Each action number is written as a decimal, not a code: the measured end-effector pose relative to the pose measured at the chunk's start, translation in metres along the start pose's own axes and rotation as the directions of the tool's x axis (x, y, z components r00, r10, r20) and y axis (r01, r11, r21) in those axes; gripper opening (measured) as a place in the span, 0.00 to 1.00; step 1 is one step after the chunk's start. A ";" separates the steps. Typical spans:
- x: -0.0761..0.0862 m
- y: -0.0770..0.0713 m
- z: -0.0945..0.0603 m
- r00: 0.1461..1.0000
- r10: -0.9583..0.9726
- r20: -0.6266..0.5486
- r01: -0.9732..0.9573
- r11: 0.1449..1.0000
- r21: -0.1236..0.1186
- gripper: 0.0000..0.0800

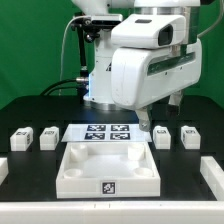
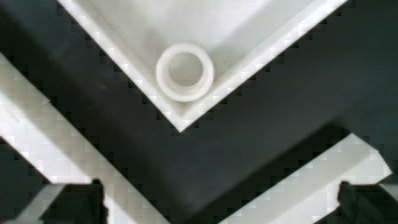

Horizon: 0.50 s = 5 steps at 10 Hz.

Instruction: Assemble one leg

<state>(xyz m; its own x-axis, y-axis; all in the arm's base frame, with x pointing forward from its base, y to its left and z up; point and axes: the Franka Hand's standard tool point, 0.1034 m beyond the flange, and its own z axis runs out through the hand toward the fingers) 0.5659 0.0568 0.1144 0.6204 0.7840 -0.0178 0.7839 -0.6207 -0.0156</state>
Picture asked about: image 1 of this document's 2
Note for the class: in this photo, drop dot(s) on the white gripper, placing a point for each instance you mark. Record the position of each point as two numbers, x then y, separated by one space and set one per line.
133 87

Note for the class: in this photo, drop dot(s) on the white square tabletop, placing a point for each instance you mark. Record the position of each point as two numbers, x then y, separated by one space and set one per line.
107 169

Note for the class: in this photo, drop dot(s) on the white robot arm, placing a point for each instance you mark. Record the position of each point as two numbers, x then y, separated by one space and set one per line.
99 80

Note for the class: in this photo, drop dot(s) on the white right fence piece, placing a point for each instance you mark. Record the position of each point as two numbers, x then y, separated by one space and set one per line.
213 175

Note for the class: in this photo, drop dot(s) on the white fence piece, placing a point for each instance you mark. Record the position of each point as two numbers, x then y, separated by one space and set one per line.
3 169
213 175

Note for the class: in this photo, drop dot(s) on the white sheet with tags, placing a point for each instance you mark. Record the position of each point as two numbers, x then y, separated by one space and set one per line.
105 132

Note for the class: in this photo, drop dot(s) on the white front fence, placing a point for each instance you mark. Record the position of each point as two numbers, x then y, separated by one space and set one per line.
121 212

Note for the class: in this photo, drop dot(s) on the white left fence piece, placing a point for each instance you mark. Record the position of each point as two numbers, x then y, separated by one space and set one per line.
3 169

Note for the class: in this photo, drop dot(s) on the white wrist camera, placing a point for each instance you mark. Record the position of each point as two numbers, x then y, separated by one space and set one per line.
149 31

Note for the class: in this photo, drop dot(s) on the black camera on stand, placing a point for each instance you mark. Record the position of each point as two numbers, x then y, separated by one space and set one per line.
93 24

